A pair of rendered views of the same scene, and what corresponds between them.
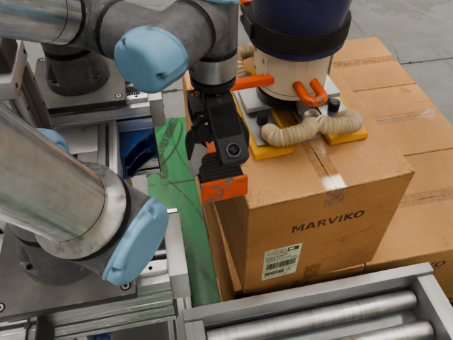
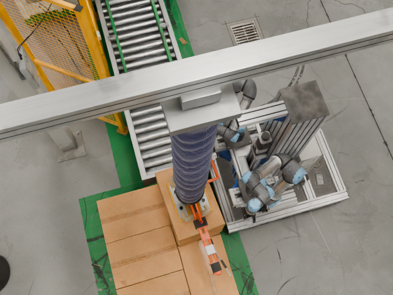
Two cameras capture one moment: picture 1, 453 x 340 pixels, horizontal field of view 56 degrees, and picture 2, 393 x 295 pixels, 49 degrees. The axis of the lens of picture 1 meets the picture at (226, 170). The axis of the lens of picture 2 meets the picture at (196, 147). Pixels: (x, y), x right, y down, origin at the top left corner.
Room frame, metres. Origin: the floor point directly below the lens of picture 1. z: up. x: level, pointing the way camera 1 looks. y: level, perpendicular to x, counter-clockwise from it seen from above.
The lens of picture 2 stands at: (1.69, -0.25, 4.45)
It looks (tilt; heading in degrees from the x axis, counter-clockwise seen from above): 70 degrees down; 172
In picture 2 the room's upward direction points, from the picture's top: 4 degrees clockwise
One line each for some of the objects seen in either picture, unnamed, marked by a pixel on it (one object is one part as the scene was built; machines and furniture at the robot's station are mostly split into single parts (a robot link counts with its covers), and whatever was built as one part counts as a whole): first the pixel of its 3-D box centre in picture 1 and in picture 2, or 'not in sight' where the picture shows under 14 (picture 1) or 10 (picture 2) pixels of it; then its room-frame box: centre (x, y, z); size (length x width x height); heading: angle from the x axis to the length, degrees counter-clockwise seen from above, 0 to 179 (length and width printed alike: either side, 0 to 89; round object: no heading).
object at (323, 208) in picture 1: (280, 158); (189, 203); (0.88, -0.16, 0.74); 0.60 x 0.40 x 0.40; 15
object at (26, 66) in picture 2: not in sight; (28, 68); (-0.02, -1.27, 1.62); 0.20 x 0.05 x 0.30; 12
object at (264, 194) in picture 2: not in sight; (262, 193); (1.09, 0.28, 1.82); 0.11 x 0.11 x 0.08; 37
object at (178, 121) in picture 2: not in sight; (195, 92); (0.88, -0.15, 2.85); 0.30 x 0.30 x 0.05; 12
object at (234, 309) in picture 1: (311, 294); (178, 169); (0.52, -0.23, 0.58); 0.70 x 0.03 x 0.06; 102
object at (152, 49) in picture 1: (154, 44); (218, 129); (0.47, 0.09, 1.38); 0.11 x 0.11 x 0.08; 58
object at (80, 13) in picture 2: not in sight; (68, 70); (-0.32, -1.14, 1.05); 0.87 x 0.10 x 2.10; 64
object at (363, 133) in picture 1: (321, 92); (178, 200); (0.90, -0.25, 0.97); 0.34 x 0.10 x 0.05; 15
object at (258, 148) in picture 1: (253, 104); (200, 192); (0.85, -0.07, 0.97); 0.34 x 0.10 x 0.05; 15
